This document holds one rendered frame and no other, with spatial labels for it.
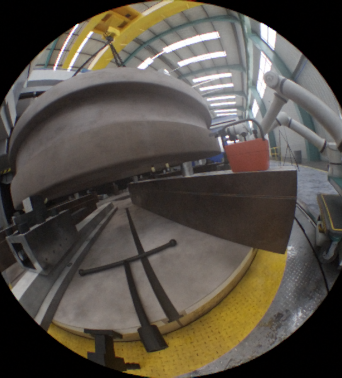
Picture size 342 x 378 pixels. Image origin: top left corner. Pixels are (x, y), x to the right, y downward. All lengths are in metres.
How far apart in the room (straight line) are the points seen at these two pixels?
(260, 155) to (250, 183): 0.12
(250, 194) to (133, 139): 0.70
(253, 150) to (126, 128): 0.69
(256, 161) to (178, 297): 0.60
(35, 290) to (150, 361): 0.62
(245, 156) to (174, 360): 0.99
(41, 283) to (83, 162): 0.73
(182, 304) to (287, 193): 0.55
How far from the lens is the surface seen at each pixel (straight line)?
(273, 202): 0.52
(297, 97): 0.79
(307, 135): 1.45
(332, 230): 0.92
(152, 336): 0.43
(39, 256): 0.70
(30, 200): 0.86
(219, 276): 0.55
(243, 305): 0.82
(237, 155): 0.53
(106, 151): 0.74
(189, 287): 0.52
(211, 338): 0.76
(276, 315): 0.85
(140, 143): 0.77
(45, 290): 0.81
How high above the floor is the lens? 0.76
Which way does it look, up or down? 9 degrees down
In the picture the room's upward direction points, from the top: 13 degrees counter-clockwise
